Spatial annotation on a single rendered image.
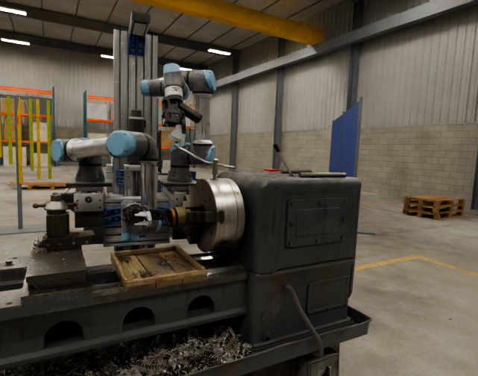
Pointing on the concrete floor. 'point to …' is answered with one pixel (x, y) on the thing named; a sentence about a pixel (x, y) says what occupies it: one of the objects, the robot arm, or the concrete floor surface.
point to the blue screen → (347, 143)
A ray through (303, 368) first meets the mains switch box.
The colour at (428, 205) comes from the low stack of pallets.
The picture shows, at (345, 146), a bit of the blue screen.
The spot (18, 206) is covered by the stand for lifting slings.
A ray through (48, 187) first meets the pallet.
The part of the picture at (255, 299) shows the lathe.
